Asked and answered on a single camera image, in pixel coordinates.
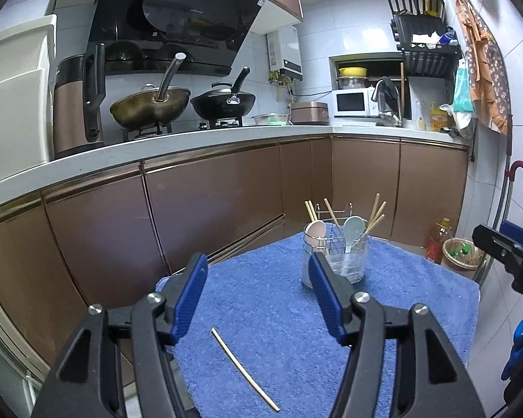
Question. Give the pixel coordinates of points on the white microwave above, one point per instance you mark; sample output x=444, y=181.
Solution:
x=351, y=102

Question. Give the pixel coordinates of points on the steel pot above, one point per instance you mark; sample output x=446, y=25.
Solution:
x=352, y=82

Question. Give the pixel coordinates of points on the gas stove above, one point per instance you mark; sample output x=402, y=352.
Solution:
x=146, y=130

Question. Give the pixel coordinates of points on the orange floral apron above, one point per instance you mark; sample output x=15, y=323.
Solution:
x=488, y=61

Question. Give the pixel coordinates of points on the black range hood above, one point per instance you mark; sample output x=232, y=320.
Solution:
x=113, y=8

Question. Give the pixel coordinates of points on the white refrigerator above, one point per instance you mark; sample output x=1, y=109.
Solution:
x=13, y=109

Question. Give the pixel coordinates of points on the person's right hand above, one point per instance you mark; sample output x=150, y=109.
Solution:
x=517, y=344

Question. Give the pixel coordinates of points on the wooden chopstick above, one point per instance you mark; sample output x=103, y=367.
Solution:
x=375, y=209
x=331, y=213
x=308, y=211
x=313, y=211
x=372, y=226
x=244, y=370
x=378, y=215

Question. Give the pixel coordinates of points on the cooking oil bottle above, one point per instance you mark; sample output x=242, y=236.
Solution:
x=438, y=244

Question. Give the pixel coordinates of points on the black wok with lid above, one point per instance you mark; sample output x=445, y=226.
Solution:
x=222, y=104

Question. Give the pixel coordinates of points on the yellow dish soap bottle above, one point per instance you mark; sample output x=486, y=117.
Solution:
x=438, y=119

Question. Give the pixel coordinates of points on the small white bottle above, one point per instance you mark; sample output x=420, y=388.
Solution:
x=420, y=117

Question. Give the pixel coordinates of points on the steel bowl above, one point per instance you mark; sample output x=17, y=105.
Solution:
x=270, y=119

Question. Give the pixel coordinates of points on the brown rice cooker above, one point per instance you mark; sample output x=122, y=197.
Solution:
x=309, y=113

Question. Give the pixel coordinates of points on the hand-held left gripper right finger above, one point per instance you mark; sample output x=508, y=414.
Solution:
x=324, y=296

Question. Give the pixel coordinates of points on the pink ceramic spoon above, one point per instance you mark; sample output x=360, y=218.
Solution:
x=316, y=230

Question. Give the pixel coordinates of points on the steel faucet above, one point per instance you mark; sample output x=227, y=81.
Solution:
x=392, y=115

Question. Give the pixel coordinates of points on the black wall rack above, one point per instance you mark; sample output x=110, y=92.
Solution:
x=431, y=61

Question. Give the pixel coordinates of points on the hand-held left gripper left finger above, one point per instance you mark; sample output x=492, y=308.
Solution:
x=189, y=296

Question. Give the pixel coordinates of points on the brown lower cabinets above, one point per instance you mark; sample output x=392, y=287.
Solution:
x=200, y=196

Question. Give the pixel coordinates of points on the light blue ceramic spoon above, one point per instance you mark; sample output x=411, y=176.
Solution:
x=353, y=228

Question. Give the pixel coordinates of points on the brown electric kettle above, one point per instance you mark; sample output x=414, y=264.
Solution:
x=69, y=109

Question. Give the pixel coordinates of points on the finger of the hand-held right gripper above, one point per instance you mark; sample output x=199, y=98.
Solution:
x=497, y=244
x=517, y=234

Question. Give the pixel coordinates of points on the yellow bowl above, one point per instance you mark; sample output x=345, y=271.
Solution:
x=352, y=72

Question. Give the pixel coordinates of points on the teal plastic bag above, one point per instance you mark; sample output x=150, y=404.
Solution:
x=462, y=91

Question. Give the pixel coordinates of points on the brass wok with lid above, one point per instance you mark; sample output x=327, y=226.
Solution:
x=148, y=109

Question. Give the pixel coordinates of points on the blue towel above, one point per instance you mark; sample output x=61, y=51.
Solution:
x=266, y=296

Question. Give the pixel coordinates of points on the beige trash bin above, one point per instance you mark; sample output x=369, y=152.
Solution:
x=455, y=261

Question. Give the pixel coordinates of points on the white water heater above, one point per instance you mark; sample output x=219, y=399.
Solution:
x=285, y=50

